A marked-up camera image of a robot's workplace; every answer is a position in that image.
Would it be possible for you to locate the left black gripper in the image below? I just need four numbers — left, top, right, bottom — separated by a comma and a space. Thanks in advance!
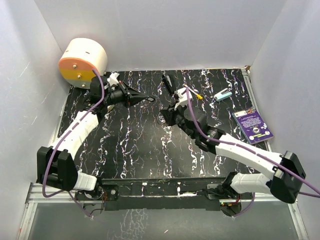
103, 80, 148, 109

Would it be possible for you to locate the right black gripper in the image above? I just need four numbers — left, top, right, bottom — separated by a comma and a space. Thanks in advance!
160, 100, 197, 140

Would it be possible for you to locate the black car key fob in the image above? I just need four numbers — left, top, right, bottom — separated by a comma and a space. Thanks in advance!
145, 97, 156, 102

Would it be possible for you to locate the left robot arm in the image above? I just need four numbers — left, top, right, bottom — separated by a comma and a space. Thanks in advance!
36, 72, 154, 200

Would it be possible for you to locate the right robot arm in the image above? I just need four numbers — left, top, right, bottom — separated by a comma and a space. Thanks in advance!
160, 106, 306, 204

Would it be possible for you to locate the white pen yellow tip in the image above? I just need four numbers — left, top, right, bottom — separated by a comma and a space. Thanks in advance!
183, 84, 203, 100

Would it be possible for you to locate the black stapler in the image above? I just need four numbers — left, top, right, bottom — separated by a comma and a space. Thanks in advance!
161, 74, 177, 96

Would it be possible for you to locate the light blue mini stapler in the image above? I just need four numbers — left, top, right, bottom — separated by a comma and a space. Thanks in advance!
213, 88, 232, 102

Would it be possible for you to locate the white cylindrical drawer box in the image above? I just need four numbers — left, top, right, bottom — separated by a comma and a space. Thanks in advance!
58, 37, 108, 89

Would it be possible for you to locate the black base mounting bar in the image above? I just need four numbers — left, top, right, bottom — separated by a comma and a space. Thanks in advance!
75, 177, 253, 215

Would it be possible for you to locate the purple booklet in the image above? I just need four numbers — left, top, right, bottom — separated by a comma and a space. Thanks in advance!
232, 107, 274, 145

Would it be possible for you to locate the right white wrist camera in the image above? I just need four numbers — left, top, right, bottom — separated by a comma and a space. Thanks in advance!
173, 87, 193, 110

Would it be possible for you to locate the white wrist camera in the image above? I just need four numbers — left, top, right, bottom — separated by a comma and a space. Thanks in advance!
107, 72, 120, 88
173, 87, 193, 110

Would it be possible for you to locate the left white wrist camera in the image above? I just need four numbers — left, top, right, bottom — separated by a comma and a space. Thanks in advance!
107, 72, 120, 88

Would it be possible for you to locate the aluminium frame rail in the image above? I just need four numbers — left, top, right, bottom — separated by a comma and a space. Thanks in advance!
17, 183, 105, 240

